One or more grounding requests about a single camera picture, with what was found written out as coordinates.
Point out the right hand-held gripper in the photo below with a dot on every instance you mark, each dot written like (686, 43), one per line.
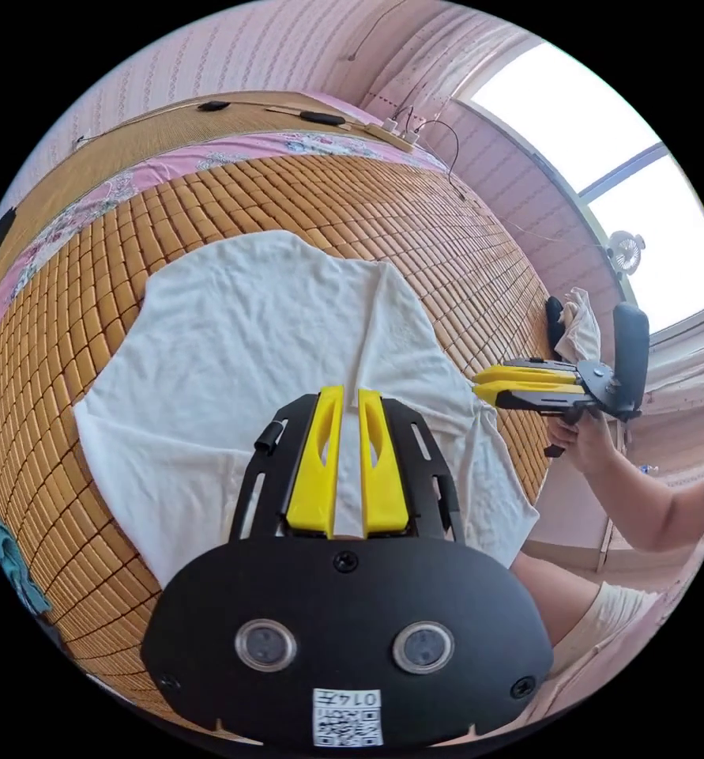
(601, 382)

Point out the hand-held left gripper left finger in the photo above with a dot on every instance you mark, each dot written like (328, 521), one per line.
(313, 474)

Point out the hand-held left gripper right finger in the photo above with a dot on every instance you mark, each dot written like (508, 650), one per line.
(384, 480)

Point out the white t-shirt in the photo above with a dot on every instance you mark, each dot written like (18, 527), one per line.
(239, 332)

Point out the person's right forearm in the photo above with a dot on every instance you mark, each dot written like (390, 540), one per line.
(660, 510)

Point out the person's right hand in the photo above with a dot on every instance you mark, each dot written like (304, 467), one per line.
(588, 445)

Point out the pile of clothes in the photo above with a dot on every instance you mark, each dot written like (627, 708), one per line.
(580, 329)

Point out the small white fan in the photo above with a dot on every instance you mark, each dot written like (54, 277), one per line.
(627, 252)

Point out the window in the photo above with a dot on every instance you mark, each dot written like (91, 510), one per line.
(636, 178)

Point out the person's body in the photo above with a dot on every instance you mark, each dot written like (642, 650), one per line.
(600, 605)

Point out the white power strip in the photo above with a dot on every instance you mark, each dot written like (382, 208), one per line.
(394, 135)

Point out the bed with woven mat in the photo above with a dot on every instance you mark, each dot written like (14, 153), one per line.
(304, 190)

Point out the teal garment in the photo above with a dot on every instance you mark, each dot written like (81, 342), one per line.
(11, 557)

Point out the small black oblong object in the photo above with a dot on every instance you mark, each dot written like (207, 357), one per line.
(322, 117)
(213, 107)

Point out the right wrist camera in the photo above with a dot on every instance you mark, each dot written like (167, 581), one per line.
(632, 350)

